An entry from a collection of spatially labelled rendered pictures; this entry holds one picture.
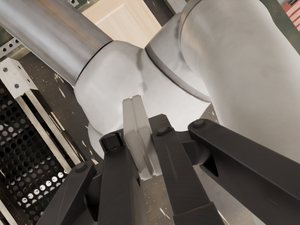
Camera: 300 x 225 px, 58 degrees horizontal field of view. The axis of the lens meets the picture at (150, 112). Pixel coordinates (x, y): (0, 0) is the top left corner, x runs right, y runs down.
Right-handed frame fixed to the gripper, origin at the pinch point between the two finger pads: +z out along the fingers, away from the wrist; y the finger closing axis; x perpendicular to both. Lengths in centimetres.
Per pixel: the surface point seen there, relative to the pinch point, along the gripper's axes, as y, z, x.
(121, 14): 3, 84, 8
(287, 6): 186, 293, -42
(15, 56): -36, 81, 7
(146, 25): 9, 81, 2
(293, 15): 195, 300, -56
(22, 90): -36, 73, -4
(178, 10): 21, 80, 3
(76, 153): -27, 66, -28
